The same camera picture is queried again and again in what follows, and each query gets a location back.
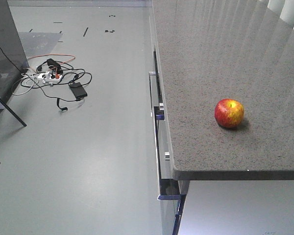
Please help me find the red yellow apple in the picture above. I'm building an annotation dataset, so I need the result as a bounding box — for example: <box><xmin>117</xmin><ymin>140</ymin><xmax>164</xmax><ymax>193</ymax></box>
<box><xmin>214</xmin><ymin>98</ymin><xmax>244</xmax><ymax>128</ymax></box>

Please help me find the black power adapter brick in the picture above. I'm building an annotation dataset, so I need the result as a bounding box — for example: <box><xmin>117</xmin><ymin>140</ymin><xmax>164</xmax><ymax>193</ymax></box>
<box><xmin>69</xmin><ymin>82</ymin><xmax>88</xmax><ymax>100</ymax></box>

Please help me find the grey stone kitchen counter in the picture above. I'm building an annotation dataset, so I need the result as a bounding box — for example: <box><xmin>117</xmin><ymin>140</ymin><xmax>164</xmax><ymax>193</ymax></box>
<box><xmin>152</xmin><ymin>0</ymin><xmax>294</xmax><ymax>235</ymax></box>

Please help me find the white power strip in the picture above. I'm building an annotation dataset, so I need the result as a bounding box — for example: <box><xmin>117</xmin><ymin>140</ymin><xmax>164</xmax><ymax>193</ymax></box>
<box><xmin>37</xmin><ymin>71</ymin><xmax>63</xmax><ymax>84</ymax></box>

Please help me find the black stand leg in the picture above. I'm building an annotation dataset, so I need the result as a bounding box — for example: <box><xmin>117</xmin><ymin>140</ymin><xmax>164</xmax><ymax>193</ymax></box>
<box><xmin>0</xmin><ymin>98</ymin><xmax>27</xmax><ymax>127</ymax></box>

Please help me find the dark grey panel board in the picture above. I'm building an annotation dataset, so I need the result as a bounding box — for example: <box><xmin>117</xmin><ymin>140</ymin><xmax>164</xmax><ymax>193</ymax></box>
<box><xmin>0</xmin><ymin>0</ymin><xmax>28</xmax><ymax>113</ymax></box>

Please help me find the chrome upper drawer handle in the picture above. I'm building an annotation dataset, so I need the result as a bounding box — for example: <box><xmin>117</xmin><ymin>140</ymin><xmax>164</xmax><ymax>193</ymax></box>
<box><xmin>149</xmin><ymin>71</ymin><xmax>165</xmax><ymax>120</ymax></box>

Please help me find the chrome drawer handle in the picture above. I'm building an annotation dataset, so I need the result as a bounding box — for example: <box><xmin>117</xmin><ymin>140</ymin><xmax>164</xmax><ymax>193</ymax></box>
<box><xmin>149</xmin><ymin>71</ymin><xmax>165</xmax><ymax>120</ymax></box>
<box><xmin>154</xmin><ymin>120</ymin><xmax>180</xmax><ymax>201</ymax></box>

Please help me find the chrome lower drawer handle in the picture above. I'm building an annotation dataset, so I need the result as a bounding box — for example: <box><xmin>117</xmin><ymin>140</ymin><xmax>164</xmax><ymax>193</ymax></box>
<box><xmin>154</xmin><ymin>120</ymin><xmax>180</xmax><ymax>201</ymax></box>

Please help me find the orange cable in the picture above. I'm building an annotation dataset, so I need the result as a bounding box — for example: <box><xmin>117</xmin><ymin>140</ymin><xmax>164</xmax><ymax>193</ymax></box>
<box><xmin>26</xmin><ymin>53</ymin><xmax>76</xmax><ymax>66</ymax></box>

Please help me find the black cable bundle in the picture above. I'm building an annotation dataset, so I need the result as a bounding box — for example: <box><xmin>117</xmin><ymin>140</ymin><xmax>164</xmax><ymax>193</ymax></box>
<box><xmin>19</xmin><ymin>58</ymin><xmax>93</xmax><ymax>112</ymax></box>

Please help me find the white cable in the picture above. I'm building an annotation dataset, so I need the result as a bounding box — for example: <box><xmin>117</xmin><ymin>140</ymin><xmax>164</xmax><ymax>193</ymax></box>
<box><xmin>11</xmin><ymin>72</ymin><xmax>45</xmax><ymax>96</ymax></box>

